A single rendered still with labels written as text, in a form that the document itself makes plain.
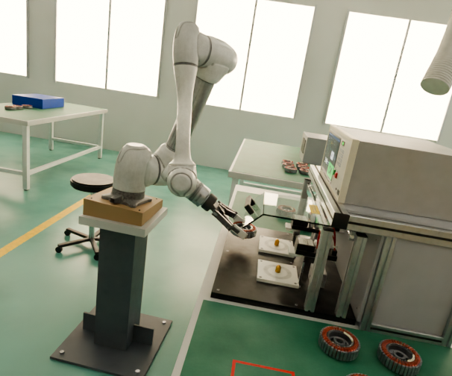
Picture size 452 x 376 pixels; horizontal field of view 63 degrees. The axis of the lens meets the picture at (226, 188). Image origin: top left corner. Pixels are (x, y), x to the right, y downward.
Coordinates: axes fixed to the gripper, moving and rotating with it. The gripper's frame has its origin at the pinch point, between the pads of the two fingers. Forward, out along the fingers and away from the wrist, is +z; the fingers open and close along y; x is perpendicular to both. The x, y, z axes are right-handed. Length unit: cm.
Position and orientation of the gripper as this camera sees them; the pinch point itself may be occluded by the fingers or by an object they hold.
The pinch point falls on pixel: (242, 228)
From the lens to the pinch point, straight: 158.6
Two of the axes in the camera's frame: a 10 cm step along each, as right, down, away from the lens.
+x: 6.2, -7.4, -2.7
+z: 7.8, 6.2, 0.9
